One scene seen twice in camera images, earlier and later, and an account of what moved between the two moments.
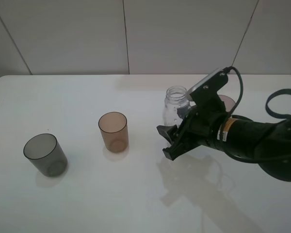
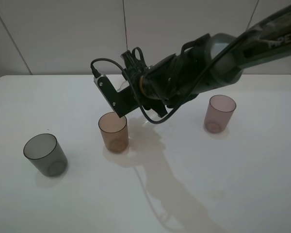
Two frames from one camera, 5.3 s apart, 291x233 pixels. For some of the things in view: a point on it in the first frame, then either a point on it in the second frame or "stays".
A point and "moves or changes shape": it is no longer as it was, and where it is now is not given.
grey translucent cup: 44,150 stays
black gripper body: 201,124 -> 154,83
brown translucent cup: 114,126 stays
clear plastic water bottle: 175,104 moves or changes shape
